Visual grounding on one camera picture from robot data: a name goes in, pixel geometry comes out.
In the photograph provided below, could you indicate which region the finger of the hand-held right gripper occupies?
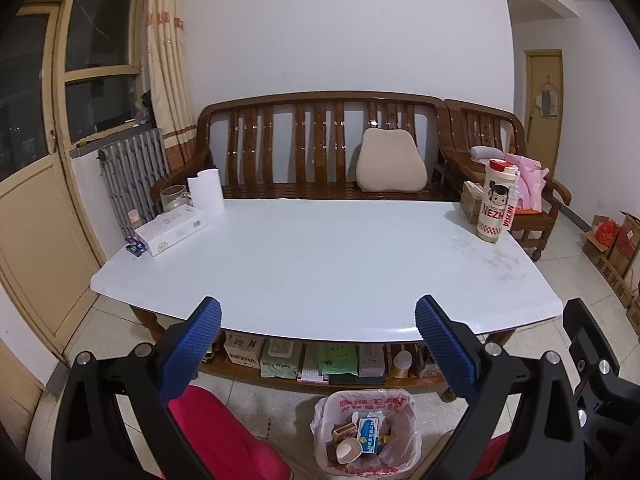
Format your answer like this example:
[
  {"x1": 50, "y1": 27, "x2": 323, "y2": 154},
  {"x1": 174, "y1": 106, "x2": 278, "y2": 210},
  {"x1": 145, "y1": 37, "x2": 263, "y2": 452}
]
[{"x1": 562, "y1": 298, "x2": 640, "y2": 480}]

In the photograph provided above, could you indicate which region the grey cast iron radiator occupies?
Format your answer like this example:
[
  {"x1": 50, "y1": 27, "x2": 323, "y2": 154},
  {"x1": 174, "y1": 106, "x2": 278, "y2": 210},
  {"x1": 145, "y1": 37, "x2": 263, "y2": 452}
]
[{"x1": 97, "y1": 127, "x2": 171, "y2": 226}]

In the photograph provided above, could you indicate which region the pink and white box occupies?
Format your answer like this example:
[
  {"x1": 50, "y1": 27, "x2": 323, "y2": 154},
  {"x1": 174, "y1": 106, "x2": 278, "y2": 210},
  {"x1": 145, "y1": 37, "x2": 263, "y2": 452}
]
[{"x1": 299, "y1": 342, "x2": 331, "y2": 383}]

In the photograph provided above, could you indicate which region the wooden armchair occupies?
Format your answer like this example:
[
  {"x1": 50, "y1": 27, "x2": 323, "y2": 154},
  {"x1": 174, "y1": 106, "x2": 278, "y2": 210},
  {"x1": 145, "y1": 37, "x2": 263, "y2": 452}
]
[{"x1": 444, "y1": 99, "x2": 572, "y2": 261}]

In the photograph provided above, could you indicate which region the glass mug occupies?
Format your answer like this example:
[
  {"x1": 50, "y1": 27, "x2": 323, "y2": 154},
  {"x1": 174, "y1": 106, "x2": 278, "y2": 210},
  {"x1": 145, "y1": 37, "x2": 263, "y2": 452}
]
[{"x1": 160, "y1": 185, "x2": 193, "y2": 213}]

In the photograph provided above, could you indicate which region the grey neck pillow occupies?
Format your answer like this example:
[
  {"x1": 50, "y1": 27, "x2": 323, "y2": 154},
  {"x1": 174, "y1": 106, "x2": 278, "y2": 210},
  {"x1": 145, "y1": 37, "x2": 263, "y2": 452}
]
[{"x1": 470, "y1": 146, "x2": 508, "y2": 163}]

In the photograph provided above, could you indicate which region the brown printed carton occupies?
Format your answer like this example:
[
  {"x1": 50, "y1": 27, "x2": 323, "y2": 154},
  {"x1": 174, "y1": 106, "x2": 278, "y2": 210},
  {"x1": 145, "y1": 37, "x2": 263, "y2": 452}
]
[{"x1": 223, "y1": 332, "x2": 266, "y2": 368}]

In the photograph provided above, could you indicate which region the red plastic bag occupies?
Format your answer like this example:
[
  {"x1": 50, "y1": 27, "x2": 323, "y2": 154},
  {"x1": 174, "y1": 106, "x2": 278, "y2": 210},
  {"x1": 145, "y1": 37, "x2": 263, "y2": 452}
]
[{"x1": 595, "y1": 220, "x2": 621, "y2": 248}]

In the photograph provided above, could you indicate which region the small cardboard box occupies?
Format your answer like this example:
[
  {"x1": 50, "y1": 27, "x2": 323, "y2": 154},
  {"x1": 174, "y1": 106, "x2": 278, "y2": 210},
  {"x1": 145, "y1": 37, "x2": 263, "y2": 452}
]
[{"x1": 460, "y1": 181, "x2": 486, "y2": 225}]

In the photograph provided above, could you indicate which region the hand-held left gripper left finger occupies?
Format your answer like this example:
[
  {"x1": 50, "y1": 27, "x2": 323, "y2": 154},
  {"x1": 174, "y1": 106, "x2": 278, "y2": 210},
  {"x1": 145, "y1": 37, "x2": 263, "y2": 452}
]
[{"x1": 51, "y1": 296, "x2": 222, "y2": 480}]

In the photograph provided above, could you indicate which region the yellow interior door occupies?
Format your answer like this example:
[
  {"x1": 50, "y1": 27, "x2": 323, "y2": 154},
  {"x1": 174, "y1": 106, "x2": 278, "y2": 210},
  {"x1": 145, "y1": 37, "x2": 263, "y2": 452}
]
[{"x1": 524, "y1": 50, "x2": 563, "y2": 171}]

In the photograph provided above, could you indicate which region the wooden slatted sofa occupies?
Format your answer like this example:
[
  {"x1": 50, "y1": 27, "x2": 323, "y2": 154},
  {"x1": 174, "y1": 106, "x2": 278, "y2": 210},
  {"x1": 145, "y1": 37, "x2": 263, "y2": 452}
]
[{"x1": 151, "y1": 91, "x2": 463, "y2": 206}]

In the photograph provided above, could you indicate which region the blue and white packet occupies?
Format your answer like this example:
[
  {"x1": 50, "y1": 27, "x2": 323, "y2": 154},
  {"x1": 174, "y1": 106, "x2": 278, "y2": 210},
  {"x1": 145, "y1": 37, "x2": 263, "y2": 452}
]
[{"x1": 356, "y1": 417, "x2": 381, "y2": 455}]

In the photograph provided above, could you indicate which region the printed cardboard box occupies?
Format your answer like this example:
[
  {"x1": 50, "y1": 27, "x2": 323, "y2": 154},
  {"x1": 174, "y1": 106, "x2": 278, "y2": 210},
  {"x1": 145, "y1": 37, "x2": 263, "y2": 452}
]
[{"x1": 607, "y1": 211, "x2": 640, "y2": 286}]

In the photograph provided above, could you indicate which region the small spray bottle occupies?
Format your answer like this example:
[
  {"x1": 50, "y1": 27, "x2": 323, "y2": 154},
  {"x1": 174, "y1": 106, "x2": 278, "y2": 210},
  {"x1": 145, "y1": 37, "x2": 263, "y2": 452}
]
[{"x1": 504, "y1": 184, "x2": 522, "y2": 233}]

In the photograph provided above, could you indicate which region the green wet wipes pack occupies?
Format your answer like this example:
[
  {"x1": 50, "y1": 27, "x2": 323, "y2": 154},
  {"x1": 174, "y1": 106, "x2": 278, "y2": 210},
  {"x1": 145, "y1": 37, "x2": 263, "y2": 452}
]
[{"x1": 260, "y1": 338, "x2": 306, "y2": 378}]

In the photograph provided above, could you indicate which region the beige back cushion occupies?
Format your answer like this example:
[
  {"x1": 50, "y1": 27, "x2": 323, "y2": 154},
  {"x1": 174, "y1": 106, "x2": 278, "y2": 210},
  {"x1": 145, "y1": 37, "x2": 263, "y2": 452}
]
[{"x1": 355, "y1": 128, "x2": 428, "y2": 193}]

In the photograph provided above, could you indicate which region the cream framed balcony door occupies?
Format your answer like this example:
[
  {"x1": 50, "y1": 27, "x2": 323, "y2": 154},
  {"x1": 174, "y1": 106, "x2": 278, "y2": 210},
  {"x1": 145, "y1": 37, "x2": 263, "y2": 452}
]
[{"x1": 0, "y1": 0, "x2": 151, "y2": 361}]

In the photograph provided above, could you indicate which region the long white box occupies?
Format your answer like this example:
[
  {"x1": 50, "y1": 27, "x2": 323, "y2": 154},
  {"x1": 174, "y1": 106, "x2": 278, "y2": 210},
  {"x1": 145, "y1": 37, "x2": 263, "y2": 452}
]
[{"x1": 135, "y1": 206, "x2": 208, "y2": 257}]

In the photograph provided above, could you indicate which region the bin with plastic bag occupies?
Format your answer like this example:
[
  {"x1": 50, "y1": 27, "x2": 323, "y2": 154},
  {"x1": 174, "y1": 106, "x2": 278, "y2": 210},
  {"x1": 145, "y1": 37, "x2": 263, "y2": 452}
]
[{"x1": 310, "y1": 389, "x2": 422, "y2": 476}]

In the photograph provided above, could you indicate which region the hanging door organiser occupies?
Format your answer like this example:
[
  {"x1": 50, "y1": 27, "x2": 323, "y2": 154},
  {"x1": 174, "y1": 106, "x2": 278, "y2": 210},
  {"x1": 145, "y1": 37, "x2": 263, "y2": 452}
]
[{"x1": 536, "y1": 77, "x2": 560, "y2": 120}]

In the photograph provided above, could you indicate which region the white paper towel roll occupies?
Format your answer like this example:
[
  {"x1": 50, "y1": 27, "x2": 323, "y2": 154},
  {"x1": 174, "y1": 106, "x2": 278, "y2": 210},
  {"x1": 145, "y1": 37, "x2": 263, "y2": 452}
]
[{"x1": 188, "y1": 169, "x2": 225, "y2": 218}]

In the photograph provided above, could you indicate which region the green packet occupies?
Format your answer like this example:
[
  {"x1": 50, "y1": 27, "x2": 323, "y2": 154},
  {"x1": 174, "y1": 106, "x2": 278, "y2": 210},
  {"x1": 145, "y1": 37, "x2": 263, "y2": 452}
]
[{"x1": 320, "y1": 344, "x2": 359, "y2": 376}]

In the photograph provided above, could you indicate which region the red paper cup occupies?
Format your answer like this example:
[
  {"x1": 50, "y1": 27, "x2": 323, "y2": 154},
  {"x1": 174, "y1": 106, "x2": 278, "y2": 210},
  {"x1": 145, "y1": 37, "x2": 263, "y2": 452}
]
[{"x1": 335, "y1": 436, "x2": 365, "y2": 464}]

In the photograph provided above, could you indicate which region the beige curtain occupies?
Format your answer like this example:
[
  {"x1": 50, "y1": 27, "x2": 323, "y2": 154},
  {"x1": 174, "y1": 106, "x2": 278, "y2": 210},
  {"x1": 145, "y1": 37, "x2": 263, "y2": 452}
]
[{"x1": 142, "y1": 0, "x2": 198, "y2": 171}]

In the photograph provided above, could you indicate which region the grey small box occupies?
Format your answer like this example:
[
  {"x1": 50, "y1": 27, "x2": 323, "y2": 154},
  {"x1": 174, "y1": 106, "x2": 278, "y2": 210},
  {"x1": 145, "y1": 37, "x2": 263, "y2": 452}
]
[{"x1": 357, "y1": 344, "x2": 386, "y2": 377}]

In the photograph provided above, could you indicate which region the pink plastic bag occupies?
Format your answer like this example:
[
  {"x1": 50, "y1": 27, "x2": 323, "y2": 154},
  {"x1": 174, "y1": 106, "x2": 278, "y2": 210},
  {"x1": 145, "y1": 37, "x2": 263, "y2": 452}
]
[{"x1": 505, "y1": 154, "x2": 550, "y2": 213}]

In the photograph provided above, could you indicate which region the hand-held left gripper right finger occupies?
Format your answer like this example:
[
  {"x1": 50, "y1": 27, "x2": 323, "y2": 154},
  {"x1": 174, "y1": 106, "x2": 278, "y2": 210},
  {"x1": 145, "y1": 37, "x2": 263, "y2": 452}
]
[{"x1": 415, "y1": 295, "x2": 586, "y2": 480}]

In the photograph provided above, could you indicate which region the yellow lidded jar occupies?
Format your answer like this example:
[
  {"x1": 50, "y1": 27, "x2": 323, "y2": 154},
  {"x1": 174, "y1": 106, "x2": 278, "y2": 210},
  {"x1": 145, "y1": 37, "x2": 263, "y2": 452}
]
[{"x1": 391, "y1": 350, "x2": 413, "y2": 379}]

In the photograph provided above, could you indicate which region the tall cartoon print bottle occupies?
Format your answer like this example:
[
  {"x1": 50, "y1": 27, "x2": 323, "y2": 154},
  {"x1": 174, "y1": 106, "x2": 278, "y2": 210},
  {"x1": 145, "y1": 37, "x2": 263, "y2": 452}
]
[{"x1": 476, "y1": 158, "x2": 521, "y2": 243}]

